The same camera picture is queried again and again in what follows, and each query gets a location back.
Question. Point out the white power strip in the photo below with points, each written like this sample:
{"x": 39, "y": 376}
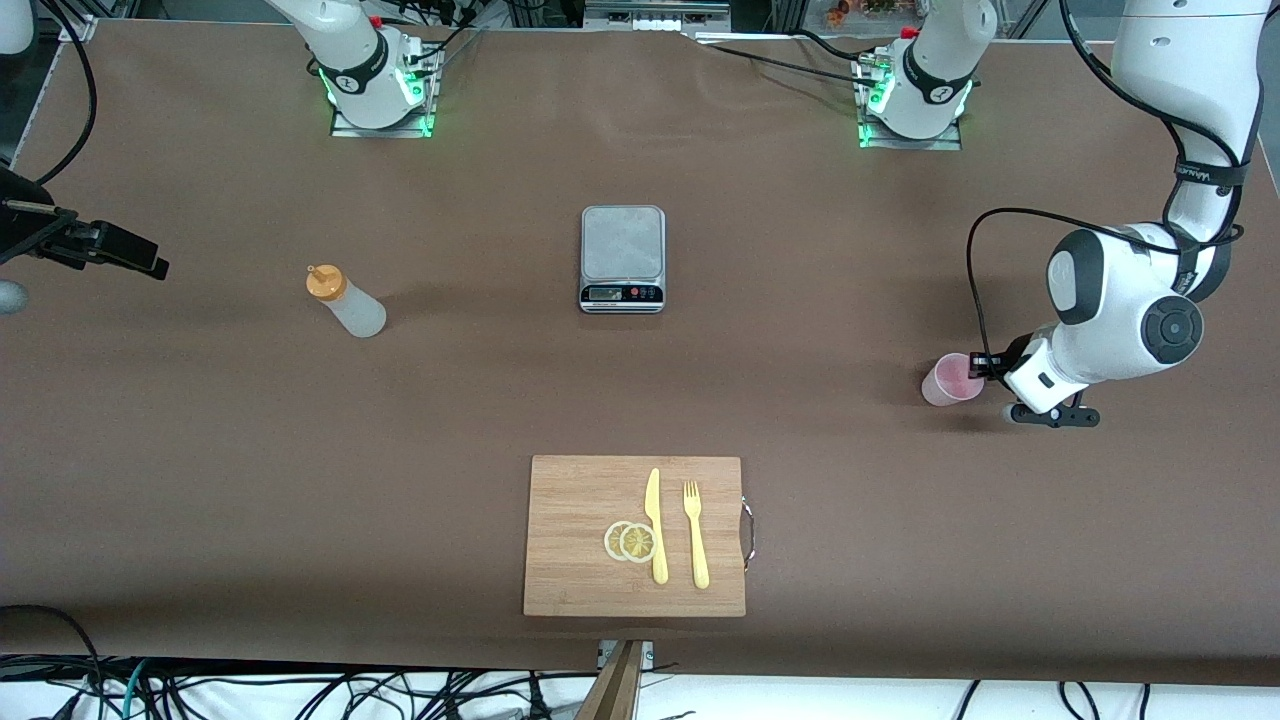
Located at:
{"x": 655, "y": 22}

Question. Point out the yellow plastic knife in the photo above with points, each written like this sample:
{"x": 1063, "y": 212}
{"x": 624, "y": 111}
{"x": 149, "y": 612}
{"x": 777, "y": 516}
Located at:
{"x": 656, "y": 530}

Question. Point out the translucent sauce bottle orange cap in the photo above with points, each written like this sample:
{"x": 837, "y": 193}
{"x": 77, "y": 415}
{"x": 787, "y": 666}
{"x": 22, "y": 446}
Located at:
{"x": 350, "y": 305}

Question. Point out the aluminium frame corner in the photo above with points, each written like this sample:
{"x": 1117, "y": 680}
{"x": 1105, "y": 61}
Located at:
{"x": 78, "y": 28}

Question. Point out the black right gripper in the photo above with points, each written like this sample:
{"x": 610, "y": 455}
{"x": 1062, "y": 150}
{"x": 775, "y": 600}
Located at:
{"x": 22, "y": 222}

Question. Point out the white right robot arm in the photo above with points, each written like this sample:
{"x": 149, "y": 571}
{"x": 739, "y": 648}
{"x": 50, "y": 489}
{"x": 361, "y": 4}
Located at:
{"x": 350, "y": 60}

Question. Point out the silver digital kitchen scale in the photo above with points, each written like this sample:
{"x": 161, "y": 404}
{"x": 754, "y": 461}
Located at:
{"x": 622, "y": 245}

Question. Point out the lemon slice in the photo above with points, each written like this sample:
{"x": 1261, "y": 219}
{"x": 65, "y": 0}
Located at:
{"x": 638, "y": 543}

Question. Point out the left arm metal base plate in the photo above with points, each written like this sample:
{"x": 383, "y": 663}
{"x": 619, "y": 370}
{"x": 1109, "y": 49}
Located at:
{"x": 910, "y": 143}

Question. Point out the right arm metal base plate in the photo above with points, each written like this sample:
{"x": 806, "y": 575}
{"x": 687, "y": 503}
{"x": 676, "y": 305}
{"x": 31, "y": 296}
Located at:
{"x": 385, "y": 130}

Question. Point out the yellow plastic fork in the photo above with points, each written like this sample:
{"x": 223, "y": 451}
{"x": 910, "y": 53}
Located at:
{"x": 697, "y": 540}

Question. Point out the metal table bracket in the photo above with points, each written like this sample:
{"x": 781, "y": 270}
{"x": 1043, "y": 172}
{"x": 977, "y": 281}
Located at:
{"x": 648, "y": 652}

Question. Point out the pink plastic cup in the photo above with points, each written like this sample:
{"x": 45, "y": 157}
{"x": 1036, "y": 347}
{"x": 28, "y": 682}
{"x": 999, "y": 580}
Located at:
{"x": 945, "y": 385}

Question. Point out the wooden bar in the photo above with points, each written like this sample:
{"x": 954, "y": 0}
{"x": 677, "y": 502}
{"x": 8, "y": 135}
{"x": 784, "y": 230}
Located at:
{"x": 615, "y": 690}

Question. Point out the bamboo cutting board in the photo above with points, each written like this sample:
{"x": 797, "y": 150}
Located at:
{"x": 580, "y": 500}

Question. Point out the brown table cover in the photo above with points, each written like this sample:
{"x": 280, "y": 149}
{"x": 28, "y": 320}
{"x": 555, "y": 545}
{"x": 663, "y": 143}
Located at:
{"x": 300, "y": 500}

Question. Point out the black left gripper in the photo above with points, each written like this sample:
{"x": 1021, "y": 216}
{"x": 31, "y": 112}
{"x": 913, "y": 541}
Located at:
{"x": 1014, "y": 353}

